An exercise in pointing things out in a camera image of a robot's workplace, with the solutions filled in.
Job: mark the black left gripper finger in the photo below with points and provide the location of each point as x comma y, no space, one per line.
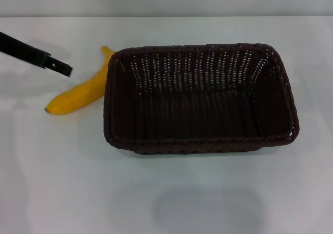
26,50

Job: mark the yellow banana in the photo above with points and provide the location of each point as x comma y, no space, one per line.
78,96

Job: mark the dark brown woven basket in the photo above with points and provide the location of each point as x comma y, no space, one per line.
197,119

